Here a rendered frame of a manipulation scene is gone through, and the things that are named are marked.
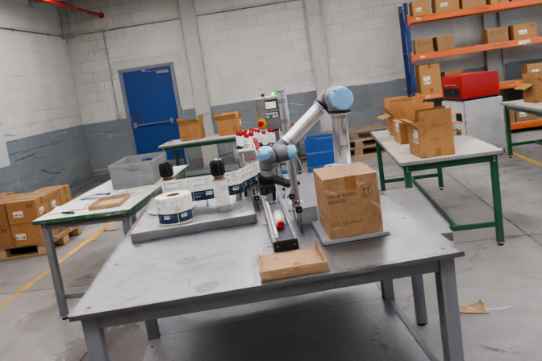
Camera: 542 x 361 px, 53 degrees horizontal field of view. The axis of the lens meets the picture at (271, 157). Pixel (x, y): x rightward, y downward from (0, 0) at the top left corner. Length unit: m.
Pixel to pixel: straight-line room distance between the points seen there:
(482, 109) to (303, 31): 3.93
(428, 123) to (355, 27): 6.41
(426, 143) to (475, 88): 3.92
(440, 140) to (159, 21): 7.56
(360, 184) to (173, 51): 8.84
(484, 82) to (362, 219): 6.11
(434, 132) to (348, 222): 2.17
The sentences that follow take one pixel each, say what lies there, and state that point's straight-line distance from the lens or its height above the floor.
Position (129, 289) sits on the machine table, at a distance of 2.32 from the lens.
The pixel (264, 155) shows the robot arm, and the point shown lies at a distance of 2.66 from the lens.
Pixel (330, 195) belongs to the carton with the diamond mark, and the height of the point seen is 1.05.
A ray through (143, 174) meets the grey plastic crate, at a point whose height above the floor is 0.90.
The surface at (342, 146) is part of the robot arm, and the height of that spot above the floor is 1.19.
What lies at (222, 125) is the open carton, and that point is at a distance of 8.65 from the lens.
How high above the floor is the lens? 1.59
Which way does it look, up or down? 8 degrees down
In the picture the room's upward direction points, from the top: 8 degrees counter-clockwise
